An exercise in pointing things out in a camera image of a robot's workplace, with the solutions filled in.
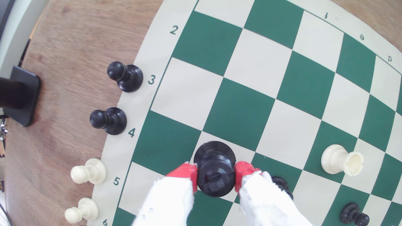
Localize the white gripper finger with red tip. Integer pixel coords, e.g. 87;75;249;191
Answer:
132;162;198;226
234;161;314;226

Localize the black king chess piece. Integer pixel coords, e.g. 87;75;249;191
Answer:
193;141;237;198

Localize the black pawn chess piece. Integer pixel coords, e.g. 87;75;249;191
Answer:
340;202;370;226
89;107;128;136
107;61;144;93
271;176;294;201

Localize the white pawn chess piece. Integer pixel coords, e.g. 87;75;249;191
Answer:
64;197;100;225
70;158;107;185

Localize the white rook chess piece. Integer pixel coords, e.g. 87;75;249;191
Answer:
321;144;364;177

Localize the green and white chess mat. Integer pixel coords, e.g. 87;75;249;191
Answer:
86;0;402;226

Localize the black stand foot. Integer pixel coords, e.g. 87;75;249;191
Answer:
0;65;41;127

